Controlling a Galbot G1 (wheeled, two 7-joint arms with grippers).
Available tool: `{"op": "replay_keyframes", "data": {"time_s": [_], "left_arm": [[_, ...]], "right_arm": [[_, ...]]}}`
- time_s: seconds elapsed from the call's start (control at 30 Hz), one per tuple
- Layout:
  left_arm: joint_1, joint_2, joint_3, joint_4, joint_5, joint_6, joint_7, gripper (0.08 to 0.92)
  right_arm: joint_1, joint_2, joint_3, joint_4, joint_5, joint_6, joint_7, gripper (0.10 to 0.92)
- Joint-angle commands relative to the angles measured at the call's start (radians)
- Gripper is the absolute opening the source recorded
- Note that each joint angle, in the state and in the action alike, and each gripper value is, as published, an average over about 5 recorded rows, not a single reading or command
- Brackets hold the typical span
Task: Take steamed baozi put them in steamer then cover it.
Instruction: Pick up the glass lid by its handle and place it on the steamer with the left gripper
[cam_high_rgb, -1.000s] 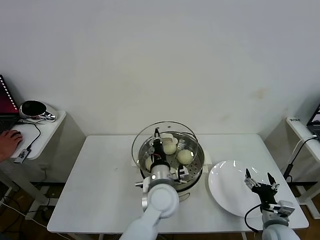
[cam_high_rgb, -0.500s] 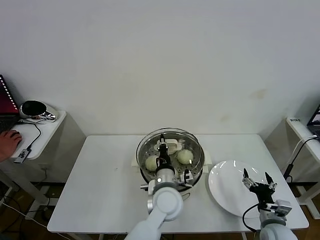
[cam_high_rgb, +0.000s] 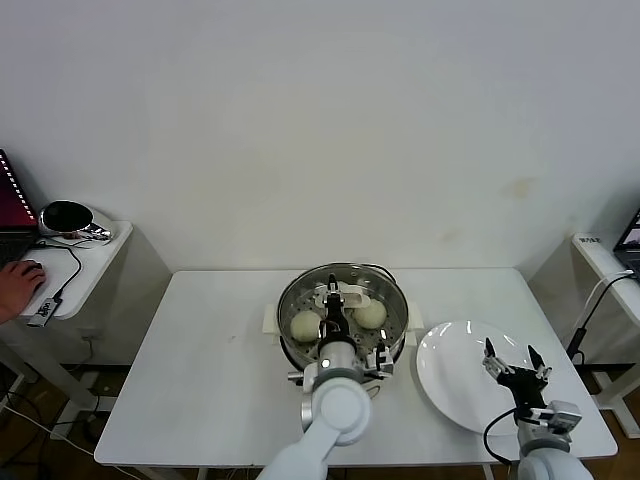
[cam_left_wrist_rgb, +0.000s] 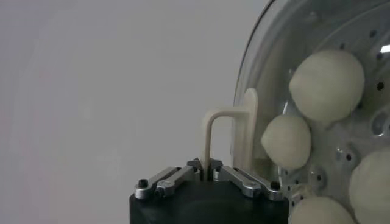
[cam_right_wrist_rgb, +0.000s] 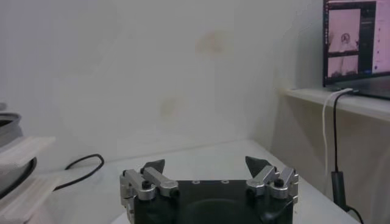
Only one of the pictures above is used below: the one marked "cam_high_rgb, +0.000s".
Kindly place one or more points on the white side desk with gadget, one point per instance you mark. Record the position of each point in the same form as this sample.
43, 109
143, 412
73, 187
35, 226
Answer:
95, 260

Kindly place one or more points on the perforated steel steamer basket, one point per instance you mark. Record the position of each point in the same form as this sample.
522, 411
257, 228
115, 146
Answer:
289, 347

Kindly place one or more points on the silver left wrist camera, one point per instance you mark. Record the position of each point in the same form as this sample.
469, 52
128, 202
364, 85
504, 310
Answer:
381, 357

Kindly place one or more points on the grey usb hub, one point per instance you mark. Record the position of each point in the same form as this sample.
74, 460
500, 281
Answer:
44, 312

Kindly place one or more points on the black laptop with dark keyboard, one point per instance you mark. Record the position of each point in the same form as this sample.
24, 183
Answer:
15, 210

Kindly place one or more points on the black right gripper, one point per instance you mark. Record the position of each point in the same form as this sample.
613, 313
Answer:
522, 386

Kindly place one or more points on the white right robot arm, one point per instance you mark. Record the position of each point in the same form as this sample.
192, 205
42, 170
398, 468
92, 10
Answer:
545, 457

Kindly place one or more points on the black computer mouse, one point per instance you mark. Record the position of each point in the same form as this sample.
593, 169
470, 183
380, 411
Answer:
35, 265

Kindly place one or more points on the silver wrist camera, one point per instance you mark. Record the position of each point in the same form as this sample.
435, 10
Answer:
381, 357
560, 417

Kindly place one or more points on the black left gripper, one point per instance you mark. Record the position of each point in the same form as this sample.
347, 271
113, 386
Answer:
336, 322

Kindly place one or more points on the person's bare hand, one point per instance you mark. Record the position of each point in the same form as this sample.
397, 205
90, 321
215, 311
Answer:
17, 287

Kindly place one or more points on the black laptop showing video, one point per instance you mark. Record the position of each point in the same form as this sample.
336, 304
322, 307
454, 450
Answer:
631, 240

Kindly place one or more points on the white round plate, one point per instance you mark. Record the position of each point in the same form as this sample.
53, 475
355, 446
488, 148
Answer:
450, 380

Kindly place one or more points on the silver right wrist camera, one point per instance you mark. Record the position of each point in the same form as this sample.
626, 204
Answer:
560, 417

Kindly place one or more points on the cream electric cooker base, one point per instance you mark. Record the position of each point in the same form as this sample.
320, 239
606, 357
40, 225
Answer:
411, 339

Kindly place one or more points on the white steamed baozi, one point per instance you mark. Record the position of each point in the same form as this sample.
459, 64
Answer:
371, 315
305, 327

